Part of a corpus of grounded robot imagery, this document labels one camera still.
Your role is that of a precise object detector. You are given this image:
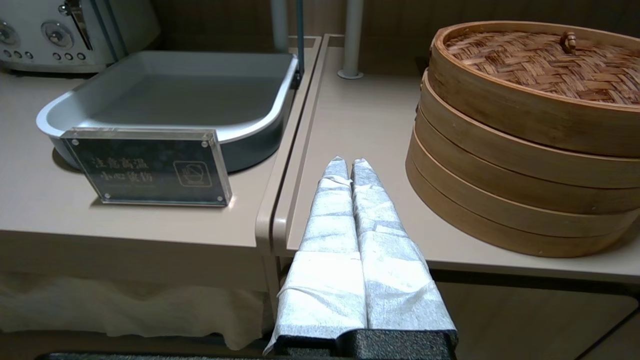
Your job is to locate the white retro toaster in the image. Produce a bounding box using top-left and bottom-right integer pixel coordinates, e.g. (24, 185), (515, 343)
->
(0, 0), (161, 74)

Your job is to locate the grey-blue white-lined rack tray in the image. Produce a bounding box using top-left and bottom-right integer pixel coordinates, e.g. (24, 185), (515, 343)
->
(36, 50), (300, 173)

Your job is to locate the white table skirt cloth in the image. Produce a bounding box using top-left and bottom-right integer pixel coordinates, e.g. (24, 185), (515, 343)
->
(0, 270), (281, 352)

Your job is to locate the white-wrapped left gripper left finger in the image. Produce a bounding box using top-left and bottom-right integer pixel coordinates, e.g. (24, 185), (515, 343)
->
(264, 156), (369, 354)

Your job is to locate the small woven bamboo steamer lid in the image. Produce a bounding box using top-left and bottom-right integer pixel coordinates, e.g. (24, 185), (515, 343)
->
(428, 20), (640, 159)

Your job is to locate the white support pole with flange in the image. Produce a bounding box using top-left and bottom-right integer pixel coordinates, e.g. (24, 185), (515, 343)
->
(337, 0), (365, 80)

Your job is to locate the clear acrylic warning sign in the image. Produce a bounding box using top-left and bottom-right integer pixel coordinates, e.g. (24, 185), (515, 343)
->
(60, 127), (233, 207)

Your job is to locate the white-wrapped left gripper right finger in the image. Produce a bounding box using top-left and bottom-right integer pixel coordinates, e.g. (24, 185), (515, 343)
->
(351, 158), (458, 332)

